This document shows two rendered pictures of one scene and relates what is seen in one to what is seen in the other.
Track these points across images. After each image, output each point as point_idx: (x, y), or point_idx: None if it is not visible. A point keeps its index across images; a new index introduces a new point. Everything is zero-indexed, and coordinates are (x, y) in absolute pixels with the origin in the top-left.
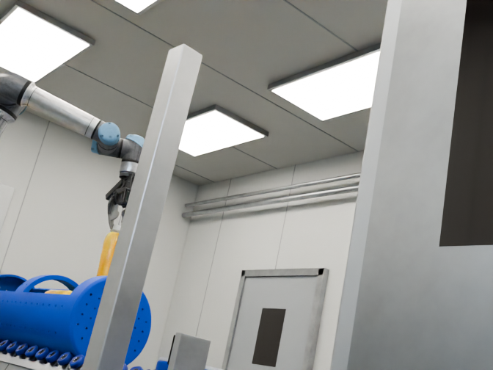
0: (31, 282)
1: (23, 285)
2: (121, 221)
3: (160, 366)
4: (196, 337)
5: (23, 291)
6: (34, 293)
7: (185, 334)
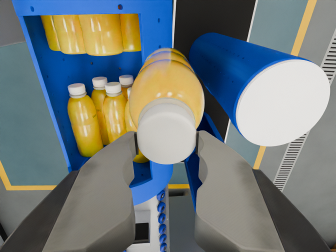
0: (17, 12)
1: None
2: (199, 157)
3: (233, 98)
4: (138, 247)
5: (19, 16)
6: (36, 72)
7: (129, 247)
